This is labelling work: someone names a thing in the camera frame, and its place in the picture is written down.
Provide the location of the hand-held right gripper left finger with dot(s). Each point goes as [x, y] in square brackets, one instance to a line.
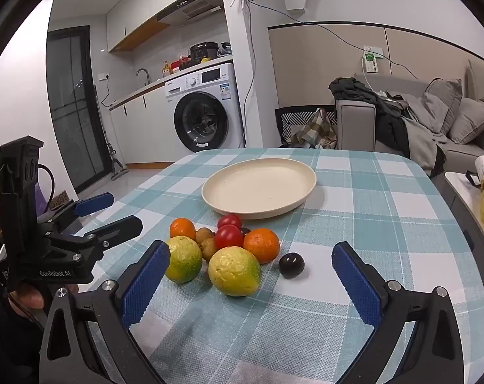
[145, 284]

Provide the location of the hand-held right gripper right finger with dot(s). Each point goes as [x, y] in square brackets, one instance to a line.
[358, 284]

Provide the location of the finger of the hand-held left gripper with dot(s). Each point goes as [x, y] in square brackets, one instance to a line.
[93, 204]
[117, 228]

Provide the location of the green yellow citrus fruit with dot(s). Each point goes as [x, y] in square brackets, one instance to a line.
[183, 259]

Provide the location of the small orange tangerine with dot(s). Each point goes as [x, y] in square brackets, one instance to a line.
[181, 228]

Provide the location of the dark purple plum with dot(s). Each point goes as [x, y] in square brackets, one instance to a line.
[246, 231]
[291, 265]

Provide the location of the pale yellow citrus fruit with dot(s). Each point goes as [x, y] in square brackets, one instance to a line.
[234, 271]

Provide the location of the large orange tangerine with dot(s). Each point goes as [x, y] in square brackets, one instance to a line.
[261, 246]

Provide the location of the cream round plate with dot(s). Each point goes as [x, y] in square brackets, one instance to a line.
[258, 186]

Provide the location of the person's left hand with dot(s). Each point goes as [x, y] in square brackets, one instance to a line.
[29, 296]

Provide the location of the gold patterned sign plate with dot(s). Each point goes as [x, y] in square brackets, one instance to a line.
[58, 200]

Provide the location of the stick vacuum cleaner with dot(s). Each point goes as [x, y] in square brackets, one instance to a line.
[115, 164]

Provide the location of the teal checked tablecloth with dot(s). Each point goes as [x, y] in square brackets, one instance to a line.
[346, 208]

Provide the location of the white kitchen counter cabinet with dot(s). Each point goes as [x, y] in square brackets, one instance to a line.
[145, 128]

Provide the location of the red tomato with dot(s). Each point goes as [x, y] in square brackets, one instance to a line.
[228, 236]
[229, 220]

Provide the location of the dark glass door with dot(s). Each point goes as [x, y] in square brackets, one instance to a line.
[73, 108]

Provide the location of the white side table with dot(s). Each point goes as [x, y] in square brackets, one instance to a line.
[462, 200]

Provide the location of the white washing machine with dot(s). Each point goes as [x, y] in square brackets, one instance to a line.
[201, 120]

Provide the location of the metal faucet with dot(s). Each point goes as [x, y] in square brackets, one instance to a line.
[142, 74]

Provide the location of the yellow bottle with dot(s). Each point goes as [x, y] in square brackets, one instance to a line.
[166, 70]

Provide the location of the plaid cloth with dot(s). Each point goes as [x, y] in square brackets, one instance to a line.
[316, 132]

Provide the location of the grey sofa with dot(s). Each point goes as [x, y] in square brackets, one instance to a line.
[356, 124]

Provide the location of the grey blanket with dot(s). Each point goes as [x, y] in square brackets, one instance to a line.
[422, 136]

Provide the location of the dark clothes pile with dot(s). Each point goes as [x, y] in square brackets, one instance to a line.
[386, 120]

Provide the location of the black patterned laundry basket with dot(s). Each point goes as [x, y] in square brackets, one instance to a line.
[286, 122]

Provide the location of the black rice cooker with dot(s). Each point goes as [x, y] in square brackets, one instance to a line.
[204, 52]

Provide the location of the grey cushion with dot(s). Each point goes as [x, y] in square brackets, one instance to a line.
[442, 104]
[470, 122]

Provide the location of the range hood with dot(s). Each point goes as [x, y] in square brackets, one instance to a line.
[189, 6]

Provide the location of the white wall cabinet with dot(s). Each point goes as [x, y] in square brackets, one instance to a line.
[133, 24]

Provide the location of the green white wall charger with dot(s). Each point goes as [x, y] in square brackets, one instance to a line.
[370, 62]

